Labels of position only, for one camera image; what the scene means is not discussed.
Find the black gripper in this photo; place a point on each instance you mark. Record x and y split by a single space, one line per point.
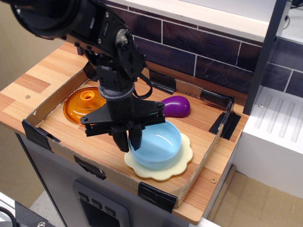
117 117

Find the light blue plastic bowl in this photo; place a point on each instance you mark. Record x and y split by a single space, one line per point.
159 146

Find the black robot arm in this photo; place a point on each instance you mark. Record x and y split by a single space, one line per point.
114 60

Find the cream scalloped plate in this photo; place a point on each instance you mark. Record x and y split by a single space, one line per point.
178 165

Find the purple toy eggplant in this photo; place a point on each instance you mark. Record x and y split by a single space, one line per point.
176 106

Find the orange plastic lid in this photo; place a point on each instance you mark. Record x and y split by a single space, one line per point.
81 103

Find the cardboard tray border with tape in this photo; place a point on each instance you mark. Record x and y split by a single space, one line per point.
212 128

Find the grey toy oven front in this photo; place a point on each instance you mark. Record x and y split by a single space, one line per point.
99 210

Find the white toy sink drainer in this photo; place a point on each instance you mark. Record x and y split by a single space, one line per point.
270 149

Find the black vertical post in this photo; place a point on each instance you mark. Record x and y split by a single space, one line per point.
275 28

